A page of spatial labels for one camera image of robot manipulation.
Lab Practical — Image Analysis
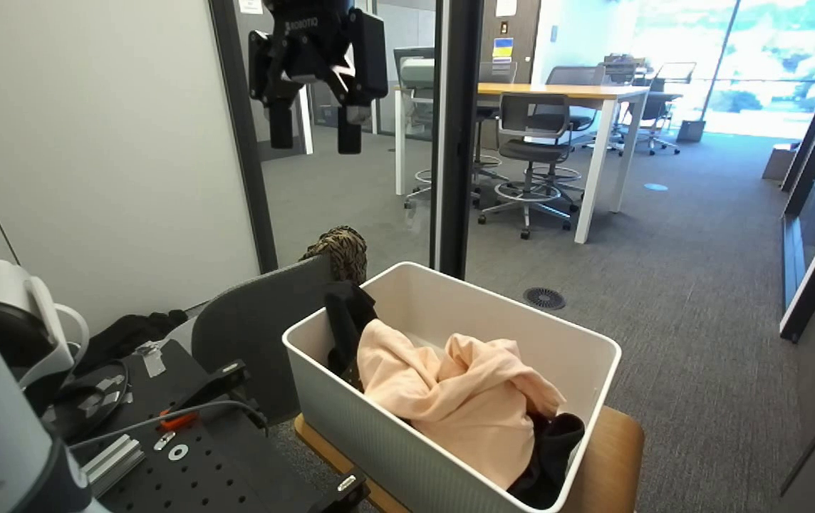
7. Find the grey office stool chair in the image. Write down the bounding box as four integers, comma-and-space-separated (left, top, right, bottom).
474, 88, 585, 239

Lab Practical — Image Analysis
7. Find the dark navy cloth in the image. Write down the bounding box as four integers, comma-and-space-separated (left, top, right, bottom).
323, 283, 587, 510

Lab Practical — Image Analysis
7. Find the aluminium extrusion bar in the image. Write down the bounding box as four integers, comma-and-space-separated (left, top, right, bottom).
78, 430, 148, 490

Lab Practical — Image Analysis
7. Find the grey cable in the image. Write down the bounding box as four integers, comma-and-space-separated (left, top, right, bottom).
69, 397, 270, 451

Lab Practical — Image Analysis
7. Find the black pillar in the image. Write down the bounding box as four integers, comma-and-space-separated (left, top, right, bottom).
430, 0, 491, 283

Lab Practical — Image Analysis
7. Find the blue wall sign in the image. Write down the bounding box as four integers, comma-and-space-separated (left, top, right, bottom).
491, 31, 520, 68

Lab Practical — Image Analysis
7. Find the crumpled black cloth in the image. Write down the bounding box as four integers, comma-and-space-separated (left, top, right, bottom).
75, 305, 192, 380

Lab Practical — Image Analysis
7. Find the white desk with wooden top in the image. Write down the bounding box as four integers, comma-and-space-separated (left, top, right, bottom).
477, 77, 656, 248

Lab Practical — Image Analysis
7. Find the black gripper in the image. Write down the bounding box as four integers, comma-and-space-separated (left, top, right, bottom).
245, 0, 391, 156

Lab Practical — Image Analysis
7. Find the grey upholstered chair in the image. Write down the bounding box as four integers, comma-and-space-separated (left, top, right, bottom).
155, 253, 353, 421

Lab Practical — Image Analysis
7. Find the round floor outlet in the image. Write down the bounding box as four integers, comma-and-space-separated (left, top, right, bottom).
520, 283, 568, 310

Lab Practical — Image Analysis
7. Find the leopard print cloth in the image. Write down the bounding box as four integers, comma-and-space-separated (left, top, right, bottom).
299, 222, 370, 285

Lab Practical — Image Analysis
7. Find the light peach cloth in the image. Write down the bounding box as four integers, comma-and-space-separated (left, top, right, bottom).
353, 316, 570, 494

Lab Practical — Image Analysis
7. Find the black waste bin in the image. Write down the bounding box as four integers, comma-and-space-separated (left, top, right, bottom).
676, 115, 711, 148

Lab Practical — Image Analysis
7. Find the silver tape piece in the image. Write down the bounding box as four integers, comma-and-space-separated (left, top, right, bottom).
141, 346, 169, 380

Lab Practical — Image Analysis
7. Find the orange handled clamp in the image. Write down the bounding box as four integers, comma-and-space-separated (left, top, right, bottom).
155, 410, 202, 437

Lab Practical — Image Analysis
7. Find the white plastic container bin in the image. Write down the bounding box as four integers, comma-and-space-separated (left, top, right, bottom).
280, 260, 624, 513

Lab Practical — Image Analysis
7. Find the black perforated breadboard plate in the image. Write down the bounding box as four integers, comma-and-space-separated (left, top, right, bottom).
69, 417, 374, 513

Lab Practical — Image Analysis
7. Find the black office chair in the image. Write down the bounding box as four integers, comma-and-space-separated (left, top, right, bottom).
601, 52, 688, 159

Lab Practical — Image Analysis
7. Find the black clamp handle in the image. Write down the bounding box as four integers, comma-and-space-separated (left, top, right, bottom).
178, 360, 249, 407

